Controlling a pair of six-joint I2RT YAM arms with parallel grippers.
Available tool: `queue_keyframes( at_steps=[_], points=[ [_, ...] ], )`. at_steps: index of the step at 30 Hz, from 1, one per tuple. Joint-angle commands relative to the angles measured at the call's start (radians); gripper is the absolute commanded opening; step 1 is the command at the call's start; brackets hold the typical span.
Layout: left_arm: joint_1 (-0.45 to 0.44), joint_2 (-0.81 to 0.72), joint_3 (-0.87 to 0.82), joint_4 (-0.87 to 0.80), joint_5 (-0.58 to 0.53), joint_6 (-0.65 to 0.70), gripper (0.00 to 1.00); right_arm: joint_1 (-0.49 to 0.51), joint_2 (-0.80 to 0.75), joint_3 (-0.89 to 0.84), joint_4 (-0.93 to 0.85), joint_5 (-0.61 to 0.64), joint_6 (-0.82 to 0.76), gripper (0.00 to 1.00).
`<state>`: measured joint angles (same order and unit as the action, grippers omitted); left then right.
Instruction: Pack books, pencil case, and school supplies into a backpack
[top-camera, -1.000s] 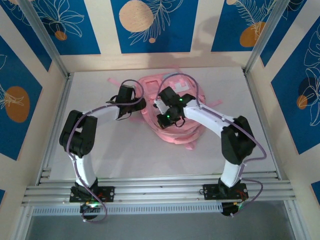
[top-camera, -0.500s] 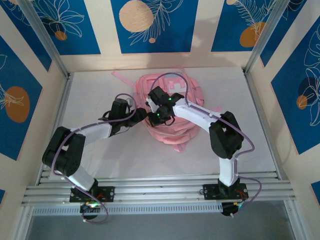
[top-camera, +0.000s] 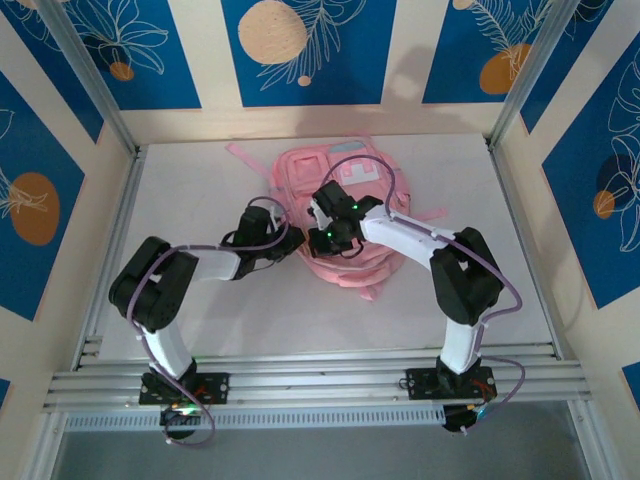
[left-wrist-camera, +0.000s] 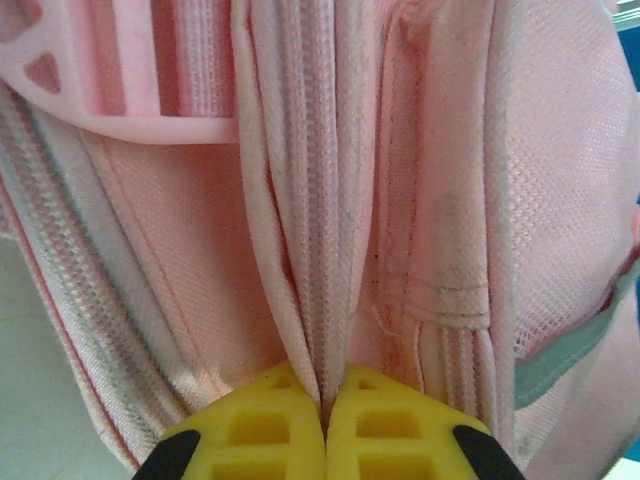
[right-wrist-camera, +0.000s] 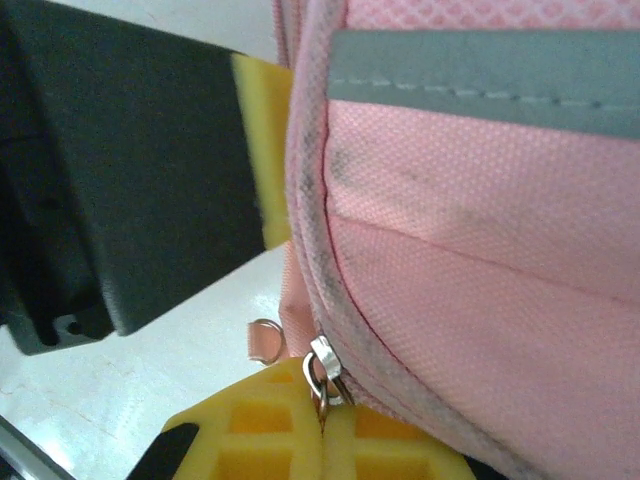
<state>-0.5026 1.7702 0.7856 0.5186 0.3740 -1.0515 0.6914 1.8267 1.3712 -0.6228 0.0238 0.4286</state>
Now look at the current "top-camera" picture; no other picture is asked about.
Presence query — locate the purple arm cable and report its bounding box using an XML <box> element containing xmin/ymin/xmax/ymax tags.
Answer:
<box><xmin>125</xmin><ymin>196</ymin><xmax>294</xmax><ymax>449</ymax></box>
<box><xmin>322</xmin><ymin>156</ymin><xmax>525</xmax><ymax>421</ymax></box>

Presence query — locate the aluminium corner post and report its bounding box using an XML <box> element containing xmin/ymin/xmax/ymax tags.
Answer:
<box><xmin>487</xmin><ymin>0</ymin><xmax>584</xmax><ymax>151</ymax></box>
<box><xmin>37</xmin><ymin>0</ymin><xmax>142</xmax><ymax>157</ymax></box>

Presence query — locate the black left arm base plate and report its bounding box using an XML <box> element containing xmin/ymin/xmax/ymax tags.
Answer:
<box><xmin>138</xmin><ymin>372</ymin><xmax>231</xmax><ymax>407</ymax></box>

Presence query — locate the aluminium table side rail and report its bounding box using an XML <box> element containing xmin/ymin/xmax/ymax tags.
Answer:
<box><xmin>487</xmin><ymin>139</ymin><xmax>566</xmax><ymax>361</ymax></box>
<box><xmin>72</xmin><ymin>144</ymin><xmax>149</xmax><ymax>371</ymax></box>

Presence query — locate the black box under base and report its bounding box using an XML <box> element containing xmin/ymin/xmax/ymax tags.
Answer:
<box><xmin>442</xmin><ymin>403</ymin><xmax>484</xmax><ymax>435</ymax></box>
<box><xmin>159</xmin><ymin>405</ymin><xmax>201</xmax><ymax>441</ymax></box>

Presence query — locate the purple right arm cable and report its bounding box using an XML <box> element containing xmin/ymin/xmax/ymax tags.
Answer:
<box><xmin>322</xmin><ymin>156</ymin><xmax>525</xmax><ymax>421</ymax></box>

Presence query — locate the aluminium front frame rail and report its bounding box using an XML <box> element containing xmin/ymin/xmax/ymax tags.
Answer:
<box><xmin>42</xmin><ymin>352</ymin><xmax>594</xmax><ymax>414</ymax></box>

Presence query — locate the aluminium frame leg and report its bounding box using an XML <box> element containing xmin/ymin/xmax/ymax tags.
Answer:
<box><xmin>567</xmin><ymin>399</ymin><xmax>617</xmax><ymax>480</ymax></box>
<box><xmin>18</xmin><ymin>410</ymin><xmax>69</xmax><ymax>480</ymax></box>

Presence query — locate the pink backpack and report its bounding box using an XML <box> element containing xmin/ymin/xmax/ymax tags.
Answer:
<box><xmin>224</xmin><ymin>134</ymin><xmax>446</xmax><ymax>304</ymax></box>

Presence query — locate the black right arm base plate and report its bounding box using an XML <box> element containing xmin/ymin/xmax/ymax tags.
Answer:
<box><xmin>405</xmin><ymin>366</ymin><xmax>497</xmax><ymax>402</ymax></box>

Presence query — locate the grey slotted cable duct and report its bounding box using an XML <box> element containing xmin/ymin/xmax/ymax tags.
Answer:
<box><xmin>63</xmin><ymin>405</ymin><xmax>446</xmax><ymax>432</ymax></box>

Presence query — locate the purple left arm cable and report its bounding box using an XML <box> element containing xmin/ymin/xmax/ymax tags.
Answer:
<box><xmin>125</xmin><ymin>196</ymin><xmax>294</xmax><ymax>449</ymax></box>

